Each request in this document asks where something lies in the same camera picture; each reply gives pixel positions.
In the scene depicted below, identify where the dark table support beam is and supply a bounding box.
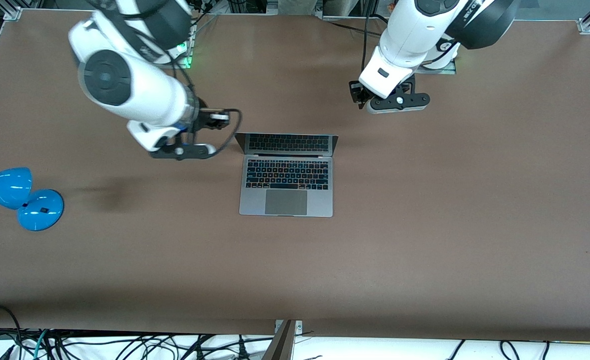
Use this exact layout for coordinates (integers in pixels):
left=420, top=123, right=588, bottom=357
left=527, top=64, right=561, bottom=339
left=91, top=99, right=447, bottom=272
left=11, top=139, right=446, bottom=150
left=261, top=320, right=297, bottom=360

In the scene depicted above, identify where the silver table edge bracket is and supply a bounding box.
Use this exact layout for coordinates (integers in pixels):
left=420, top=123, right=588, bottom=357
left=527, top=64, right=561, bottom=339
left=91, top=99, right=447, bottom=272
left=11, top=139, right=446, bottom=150
left=274, top=319, right=304, bottom=336

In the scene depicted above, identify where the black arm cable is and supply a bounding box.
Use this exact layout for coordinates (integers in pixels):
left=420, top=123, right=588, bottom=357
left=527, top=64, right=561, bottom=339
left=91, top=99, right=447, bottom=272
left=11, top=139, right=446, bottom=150
left=100, top=0, right=244, bottom=159
left=360, top=0, right=378, bottom=74

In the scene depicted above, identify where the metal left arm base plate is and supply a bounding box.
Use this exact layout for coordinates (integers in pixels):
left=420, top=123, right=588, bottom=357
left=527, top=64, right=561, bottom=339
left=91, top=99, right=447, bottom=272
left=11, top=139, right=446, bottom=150
left=414, top=47, right=459, bottom=76

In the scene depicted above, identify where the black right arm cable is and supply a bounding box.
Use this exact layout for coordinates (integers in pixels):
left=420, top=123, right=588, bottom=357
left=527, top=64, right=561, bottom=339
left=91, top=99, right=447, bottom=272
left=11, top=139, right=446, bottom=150
left=100, top=0, right=244, bottom=159

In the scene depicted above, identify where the silver grey laptop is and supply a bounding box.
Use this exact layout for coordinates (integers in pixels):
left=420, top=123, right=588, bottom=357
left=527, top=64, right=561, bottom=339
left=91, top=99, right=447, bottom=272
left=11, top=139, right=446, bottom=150
left=235, top=132, right=339, bottom=219

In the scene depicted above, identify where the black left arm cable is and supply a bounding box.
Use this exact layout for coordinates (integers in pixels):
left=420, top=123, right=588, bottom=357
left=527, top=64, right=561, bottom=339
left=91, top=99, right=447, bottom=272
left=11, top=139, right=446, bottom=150
left=360, top=0, right=378, bottom=74

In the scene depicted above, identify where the black cable on table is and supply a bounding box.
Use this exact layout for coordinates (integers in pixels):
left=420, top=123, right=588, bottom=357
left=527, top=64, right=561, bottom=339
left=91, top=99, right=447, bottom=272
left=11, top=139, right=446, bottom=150
left=324, top=20, right=391, bottom=38

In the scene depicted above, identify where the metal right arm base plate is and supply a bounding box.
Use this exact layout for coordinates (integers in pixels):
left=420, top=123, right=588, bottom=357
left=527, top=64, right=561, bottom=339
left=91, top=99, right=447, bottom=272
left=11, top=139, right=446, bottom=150
left=165, top=24, right=197, bottom=69

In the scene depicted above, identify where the blue desk lamp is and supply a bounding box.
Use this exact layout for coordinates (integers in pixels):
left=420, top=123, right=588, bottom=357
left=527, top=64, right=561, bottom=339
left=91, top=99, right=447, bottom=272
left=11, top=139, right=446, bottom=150
left=0, top=167, right=65, bottom=232

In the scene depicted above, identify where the teal floor cable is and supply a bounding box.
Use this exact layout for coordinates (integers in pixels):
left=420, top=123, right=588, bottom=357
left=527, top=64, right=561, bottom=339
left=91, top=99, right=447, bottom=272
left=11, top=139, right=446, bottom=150
left=33, top=328, right=51, bottom=360

